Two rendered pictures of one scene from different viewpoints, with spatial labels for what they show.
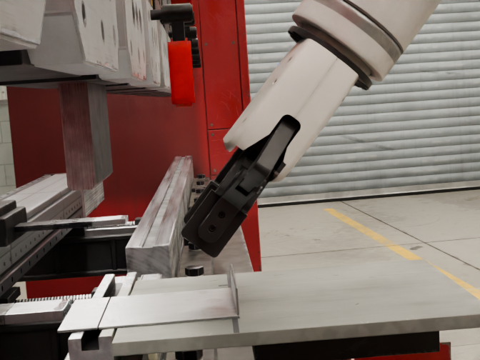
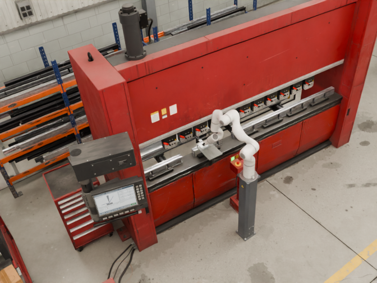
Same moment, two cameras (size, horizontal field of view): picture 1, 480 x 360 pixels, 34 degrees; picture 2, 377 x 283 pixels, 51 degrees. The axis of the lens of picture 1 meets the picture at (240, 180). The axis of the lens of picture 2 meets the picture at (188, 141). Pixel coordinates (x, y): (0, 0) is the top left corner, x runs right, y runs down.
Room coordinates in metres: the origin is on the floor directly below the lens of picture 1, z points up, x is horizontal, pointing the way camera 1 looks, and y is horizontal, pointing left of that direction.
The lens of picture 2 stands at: (-1.04, -2.95, 4.01)
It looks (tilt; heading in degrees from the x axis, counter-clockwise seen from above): 41 degrees down; 65
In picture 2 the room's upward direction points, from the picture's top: 5 degrees counter-clockwise
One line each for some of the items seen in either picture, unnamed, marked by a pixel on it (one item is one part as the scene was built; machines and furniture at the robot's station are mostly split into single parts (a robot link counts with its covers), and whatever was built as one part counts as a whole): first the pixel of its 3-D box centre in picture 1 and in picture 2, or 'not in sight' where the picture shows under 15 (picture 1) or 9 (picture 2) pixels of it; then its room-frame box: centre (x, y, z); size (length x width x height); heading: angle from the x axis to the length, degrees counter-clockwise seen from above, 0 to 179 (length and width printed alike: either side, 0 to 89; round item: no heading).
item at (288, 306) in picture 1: (292, 300); (209, 150); (0.60, -0.03, 1.00); 0.26 x 0.18 x 0.01; 92
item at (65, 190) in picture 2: not in sight; (81, 207); (-0.92, 0.41, 0.50); 0.50 x 0.50 x 1.00; 2
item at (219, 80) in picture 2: not in sight; (249, 71); (1.24, 0.14, 1.74); 3.00 x 0.08 x 0.80; 2
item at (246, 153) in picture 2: not in sight; (247, 155); (0.71, -0.61, 1.30); 0.19 x 0.12 x 0.24; 18
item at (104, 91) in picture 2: not in sight; (118, 158); (-0.39, 0.25, 1.15); 0.85 x 0.25 x 2.30; 92
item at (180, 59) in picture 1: (174, 56); not in sight; (0.75, 0.05, 1.20); 0.04 x 0.02 x 0.10; 92
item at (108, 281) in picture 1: (108, 318); not in sight; (0.62, 0.11, 0.98); 0.20 x 0.03 x 0.03; 2
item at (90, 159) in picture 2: not in sight; (110, 183); (-0.65, -0.45, 1.53); 0.51 x 0.25 x 0.85; 171
